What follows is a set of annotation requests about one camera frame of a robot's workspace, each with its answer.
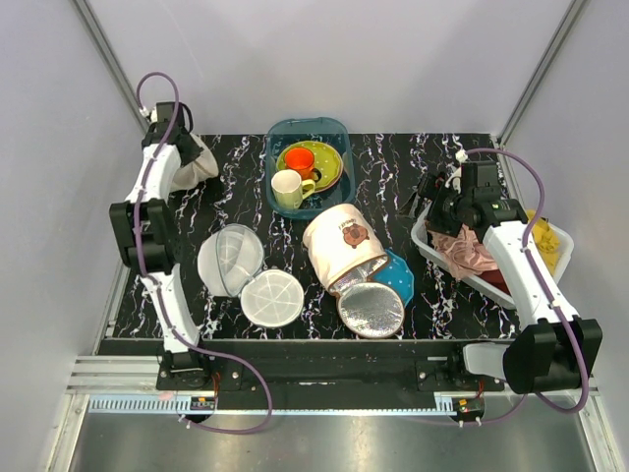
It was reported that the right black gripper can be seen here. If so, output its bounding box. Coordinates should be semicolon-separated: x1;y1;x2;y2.
396;172;472;238

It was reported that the beige mesh bra laundry bag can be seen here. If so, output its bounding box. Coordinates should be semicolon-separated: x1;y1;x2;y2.
170;134;220;193

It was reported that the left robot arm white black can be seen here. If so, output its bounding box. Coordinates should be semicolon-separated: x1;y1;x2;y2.
109;101;212;390

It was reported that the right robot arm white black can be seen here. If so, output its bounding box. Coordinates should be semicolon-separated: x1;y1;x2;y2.
417;161;602;394

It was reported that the pink bra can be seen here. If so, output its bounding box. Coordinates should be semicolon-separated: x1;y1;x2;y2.
429;225;497;280

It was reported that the white open mesh laundry bag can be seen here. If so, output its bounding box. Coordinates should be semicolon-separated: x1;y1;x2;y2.
197;223;305;328

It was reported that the cream capybara insulated lunch bag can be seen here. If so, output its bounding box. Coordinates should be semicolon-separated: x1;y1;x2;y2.
303;204;405;339

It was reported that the red garment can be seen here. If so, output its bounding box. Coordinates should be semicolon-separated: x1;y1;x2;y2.
479;269;510;295

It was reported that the yellow garment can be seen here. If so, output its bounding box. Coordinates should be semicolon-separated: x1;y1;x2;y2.
531;217;561;275

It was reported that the blue dotted plate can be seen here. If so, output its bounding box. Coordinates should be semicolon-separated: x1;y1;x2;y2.
372;250;415;306

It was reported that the orange cup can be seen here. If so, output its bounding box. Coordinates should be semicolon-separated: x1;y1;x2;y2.
284;147;315;180

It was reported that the teal transparent plastic bin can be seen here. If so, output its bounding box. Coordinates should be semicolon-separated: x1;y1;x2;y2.
264;117;357;220

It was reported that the green dotted plate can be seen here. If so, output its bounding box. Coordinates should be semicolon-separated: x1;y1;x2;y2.
276;141;344;193

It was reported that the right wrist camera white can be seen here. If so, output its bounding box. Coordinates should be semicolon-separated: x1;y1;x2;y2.
455;149;469;163

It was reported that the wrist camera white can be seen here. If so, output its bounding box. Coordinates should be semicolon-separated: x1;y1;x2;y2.
139;106;157;123
455;149;469;163

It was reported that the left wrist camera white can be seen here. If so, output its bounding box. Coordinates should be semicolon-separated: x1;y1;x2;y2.
139;106;157;123

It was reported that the cream yellow-handled mug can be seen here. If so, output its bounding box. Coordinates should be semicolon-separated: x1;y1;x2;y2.
271;169;316;210

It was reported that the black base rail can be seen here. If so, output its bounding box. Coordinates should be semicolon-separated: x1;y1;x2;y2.
97;337;507;412

